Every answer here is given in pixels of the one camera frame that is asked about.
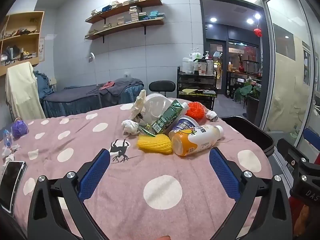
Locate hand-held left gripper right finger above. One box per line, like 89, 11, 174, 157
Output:
209, 147, 293, 240

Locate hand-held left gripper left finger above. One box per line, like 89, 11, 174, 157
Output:
27, 148, 112, 240

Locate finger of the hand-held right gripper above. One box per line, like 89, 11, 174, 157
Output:
277, 138, 320, 178
302, 128, 320, 147

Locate dark plastic trash bin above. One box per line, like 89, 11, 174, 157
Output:
221, 116, 275, 158

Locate orange juice bottle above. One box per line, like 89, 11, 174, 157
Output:
169, 124, 224, 157

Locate white yogurt cup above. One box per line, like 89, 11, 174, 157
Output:
170, 116, 200, 133

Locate green snack wrapper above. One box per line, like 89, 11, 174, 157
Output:
137, 124, 157, 138

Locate yellow foam fruit net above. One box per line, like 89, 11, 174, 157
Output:
137, 134, 173, 155

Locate green drink carton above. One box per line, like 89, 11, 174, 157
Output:
151, 99, 188, 135

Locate beige paper bag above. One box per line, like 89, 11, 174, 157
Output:
129, 89, 147, 120

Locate clear plastic container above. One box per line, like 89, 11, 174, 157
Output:
141, 93, 173, 125

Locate pink polka dot blanket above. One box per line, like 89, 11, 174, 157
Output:
0, 97, 275, 240

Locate massage bed blue skirt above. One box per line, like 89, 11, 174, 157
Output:
41, 78, 144, 118

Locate potted green plant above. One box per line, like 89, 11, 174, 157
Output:
234, 79, 262, 124

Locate black smartphone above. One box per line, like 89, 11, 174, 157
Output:
0, 160, 27, 214

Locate dark display shelf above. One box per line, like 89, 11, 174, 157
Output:
226, 60, 263, 98

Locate purple plastic toy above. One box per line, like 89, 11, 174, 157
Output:
11, 117, 29, 138

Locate yellow items on cart shelf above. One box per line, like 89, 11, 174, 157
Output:
179, 88, 217, 96

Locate small clear bottle blue cap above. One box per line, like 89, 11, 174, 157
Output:
2, 129, 13, 147

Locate grey blanket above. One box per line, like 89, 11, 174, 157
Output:
49, 77, 144, 99

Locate white floor lamp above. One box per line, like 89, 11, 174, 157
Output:
89, 52, 103, 108

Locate black metal cart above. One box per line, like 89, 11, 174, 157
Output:
177, 66, 217, 112

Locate blue cloth bundle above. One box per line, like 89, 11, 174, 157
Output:
34, 70, 54, 100

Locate cream cloth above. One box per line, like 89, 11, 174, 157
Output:
5, 62, 46, 120

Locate black round chair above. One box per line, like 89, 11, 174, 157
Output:
149, 80, 176, 98

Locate white plastic bottle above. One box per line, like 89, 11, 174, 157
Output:
182, 57, 194, 73

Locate green white pump bottle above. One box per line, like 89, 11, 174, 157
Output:
190, 47, 203, 62

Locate wooden wall shelf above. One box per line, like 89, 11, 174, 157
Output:
85, 0, 163, 23
84, 17, 165, 40

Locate wooden wall cabinet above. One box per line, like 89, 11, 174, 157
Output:
0, 11, 45, 77

